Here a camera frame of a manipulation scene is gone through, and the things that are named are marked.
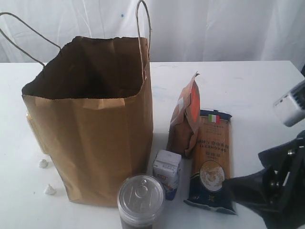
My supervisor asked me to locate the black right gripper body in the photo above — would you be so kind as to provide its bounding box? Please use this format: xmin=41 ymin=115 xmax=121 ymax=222
xmin=267 ymin=131 xmax=305 ymax=229

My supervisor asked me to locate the clear can with brown contents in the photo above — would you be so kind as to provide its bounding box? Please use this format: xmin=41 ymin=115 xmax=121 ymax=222
xmin=117 ymin=174 xmax=165 ymax=229

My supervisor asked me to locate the large brown paper bag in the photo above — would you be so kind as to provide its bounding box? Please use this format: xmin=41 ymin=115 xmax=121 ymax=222
xmin=0 ymin=0 xmax=154 ymax=208

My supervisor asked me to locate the spaghetti packet with Italian flag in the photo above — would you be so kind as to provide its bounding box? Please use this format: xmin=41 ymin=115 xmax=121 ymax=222
xmin=184 ymin=110 xmax=235 ymax=215

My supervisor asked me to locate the small white blue carton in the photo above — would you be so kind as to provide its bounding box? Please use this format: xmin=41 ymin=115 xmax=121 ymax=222
xmin=152 ymin=150 xmax=182 ymax=200

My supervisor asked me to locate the brown pouch with orange label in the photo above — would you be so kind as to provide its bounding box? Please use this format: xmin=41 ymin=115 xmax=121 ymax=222
xmin=166 ymin=73 xmax=200 ymax=158

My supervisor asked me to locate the yellow grain bottle white cap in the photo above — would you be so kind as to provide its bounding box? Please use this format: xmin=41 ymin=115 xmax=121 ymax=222
xmin=26 ymin=112 xmax=34 ymax=133

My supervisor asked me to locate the white backdrop curtain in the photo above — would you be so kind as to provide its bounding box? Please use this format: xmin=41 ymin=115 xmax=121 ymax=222
xmin=0 ymin=0 xmax=305 ymax=70

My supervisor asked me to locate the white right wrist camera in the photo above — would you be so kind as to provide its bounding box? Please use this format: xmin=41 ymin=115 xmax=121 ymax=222
xmin=273 ymin=80 xmax=305 ymax=127

